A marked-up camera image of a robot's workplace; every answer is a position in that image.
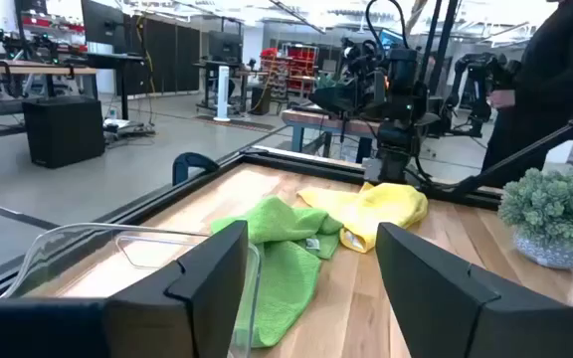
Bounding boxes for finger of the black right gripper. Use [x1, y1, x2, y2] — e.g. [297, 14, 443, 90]
[309, 84, 362, 118]

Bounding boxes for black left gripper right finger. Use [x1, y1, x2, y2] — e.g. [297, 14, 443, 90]
[374, 222, 573, 358]

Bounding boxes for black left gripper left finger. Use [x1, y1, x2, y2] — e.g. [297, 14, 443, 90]
[0, 220, 250, 358]

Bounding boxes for pale green microfiber towel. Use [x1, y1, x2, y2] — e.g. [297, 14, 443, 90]
[231, 241, 323, 349]

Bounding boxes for yellow microfiber towel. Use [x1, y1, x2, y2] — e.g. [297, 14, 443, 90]
[295, 181, 430, 255]

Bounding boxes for bright green microfiber towel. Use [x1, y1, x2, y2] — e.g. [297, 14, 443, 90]
[210, 195, 345, 261]

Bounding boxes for clear plastic basket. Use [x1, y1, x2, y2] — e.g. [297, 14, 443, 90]
[0, 222, 264, 358]

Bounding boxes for blue-legged wooden table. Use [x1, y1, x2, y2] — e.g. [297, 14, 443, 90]
[280, 106, 382, 165]

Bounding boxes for red parts bin shelf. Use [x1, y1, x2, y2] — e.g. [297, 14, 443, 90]
[260, 43, 320, 100]

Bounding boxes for white tower fan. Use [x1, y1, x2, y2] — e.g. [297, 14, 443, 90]
[212, 65, 232, 123]

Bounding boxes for black desk monitor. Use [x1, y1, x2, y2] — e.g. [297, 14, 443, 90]
[207, 29, 244, 65]

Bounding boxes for black standing desk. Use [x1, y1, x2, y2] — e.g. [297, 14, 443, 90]
[193, 59, 271, 116]

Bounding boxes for person's hand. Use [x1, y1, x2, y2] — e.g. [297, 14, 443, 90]
[489, 89, 517, 110]

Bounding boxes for potted succulent plant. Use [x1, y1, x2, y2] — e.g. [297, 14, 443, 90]
[496, 167, 573, 270]

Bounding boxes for black partition cabinets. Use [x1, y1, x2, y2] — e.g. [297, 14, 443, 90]
[120, 13, 201, 96]

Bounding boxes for person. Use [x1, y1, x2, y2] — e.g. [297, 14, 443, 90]
[479, 0, 573, 190]

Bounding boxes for black box on floor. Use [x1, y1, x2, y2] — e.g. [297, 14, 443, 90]
[21, 95, 106, 170]

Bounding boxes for large black monitor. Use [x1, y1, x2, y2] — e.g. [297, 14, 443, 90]
[80, 0, 126, 47]

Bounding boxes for wooden workbench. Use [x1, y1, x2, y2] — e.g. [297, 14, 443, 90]
[0, 58, 99, 175]

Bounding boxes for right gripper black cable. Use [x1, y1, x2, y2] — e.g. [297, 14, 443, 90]
[364, 0, 411, 51]

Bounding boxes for black aluminium table frame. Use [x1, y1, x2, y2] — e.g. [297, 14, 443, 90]
[0, 144, 504, 299]

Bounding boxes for black vertical frame post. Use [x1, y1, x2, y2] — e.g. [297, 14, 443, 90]
[417, 0, 461, 98]

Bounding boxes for black frame hook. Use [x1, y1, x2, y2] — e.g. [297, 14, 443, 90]
[171, 151, 221, 186]

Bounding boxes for black diagonal frame strut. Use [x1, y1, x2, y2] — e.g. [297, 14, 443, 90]
[450, 106, 573, 196]

